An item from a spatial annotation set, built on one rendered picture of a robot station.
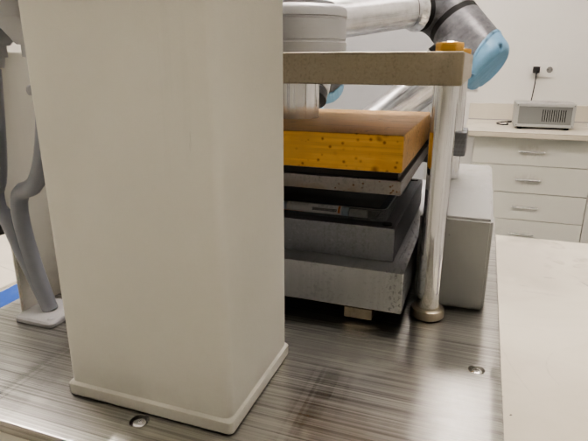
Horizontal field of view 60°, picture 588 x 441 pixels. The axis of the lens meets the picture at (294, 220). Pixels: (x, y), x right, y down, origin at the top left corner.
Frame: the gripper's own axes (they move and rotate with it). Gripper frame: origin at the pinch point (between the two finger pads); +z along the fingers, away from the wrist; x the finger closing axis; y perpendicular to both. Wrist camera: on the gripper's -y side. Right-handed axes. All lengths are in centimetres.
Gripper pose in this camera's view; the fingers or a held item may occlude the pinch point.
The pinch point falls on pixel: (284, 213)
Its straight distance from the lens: 77.9
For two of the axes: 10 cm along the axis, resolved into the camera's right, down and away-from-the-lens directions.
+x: 9.3, 0.9, -3.5
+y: -3.0, -3.2, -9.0
